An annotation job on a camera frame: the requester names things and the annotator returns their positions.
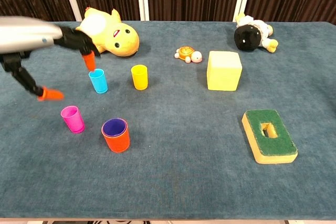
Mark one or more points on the blue velvet tablecloth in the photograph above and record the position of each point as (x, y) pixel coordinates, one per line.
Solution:
(168, 182)

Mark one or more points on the black headed plush doll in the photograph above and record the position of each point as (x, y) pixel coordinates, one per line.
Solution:
(246, 39)

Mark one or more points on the orange plastic cup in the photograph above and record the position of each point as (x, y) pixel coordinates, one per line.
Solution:
(116, 144)

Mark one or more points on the purple plastic cup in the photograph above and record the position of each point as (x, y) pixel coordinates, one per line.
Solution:
(114, 127)

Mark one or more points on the yellow foam cube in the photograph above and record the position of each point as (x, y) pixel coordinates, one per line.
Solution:
(223, 74)

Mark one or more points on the pink plastic cup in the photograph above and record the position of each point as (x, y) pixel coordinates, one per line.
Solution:
(74, 123)

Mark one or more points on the yellow duck plush toy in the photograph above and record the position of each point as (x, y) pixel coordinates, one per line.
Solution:
(120, 40)

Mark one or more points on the small toy turtle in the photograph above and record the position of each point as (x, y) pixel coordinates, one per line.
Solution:
(186, 52)

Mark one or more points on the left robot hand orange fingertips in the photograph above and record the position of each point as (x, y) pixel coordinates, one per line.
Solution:
(26, 35)

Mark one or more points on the green yellow sponge with hole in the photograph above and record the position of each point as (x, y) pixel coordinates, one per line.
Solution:
(282, 145)

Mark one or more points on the yellow plastic cup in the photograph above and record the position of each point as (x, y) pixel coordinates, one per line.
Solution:
(140, 79)

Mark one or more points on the blue plastic cup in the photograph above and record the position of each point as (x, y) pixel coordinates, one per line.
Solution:
(99, 83)

